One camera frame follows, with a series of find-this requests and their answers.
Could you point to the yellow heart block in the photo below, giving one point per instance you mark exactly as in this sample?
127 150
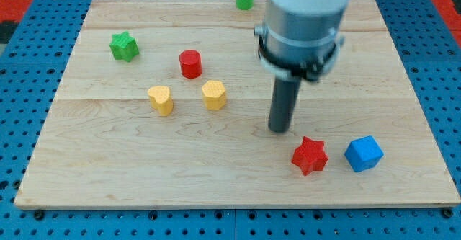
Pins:
161 99

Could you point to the red cylinder block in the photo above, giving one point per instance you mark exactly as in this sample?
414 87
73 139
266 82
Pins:
190 63

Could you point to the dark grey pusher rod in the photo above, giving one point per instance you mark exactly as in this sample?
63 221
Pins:
283 103

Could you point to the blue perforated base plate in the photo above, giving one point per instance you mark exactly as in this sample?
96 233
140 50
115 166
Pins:
44 33

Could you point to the blue cube block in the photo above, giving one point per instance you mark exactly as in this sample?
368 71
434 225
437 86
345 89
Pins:
363 153

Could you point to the green star block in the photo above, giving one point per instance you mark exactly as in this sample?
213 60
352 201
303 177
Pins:
123 46

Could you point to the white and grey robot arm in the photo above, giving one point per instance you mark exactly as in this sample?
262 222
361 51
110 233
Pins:
298 39

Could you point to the yellow pentagon block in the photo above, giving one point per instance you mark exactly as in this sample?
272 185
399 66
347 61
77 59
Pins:
214 95

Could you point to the red star block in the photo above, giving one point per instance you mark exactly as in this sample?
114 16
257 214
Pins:
310 156

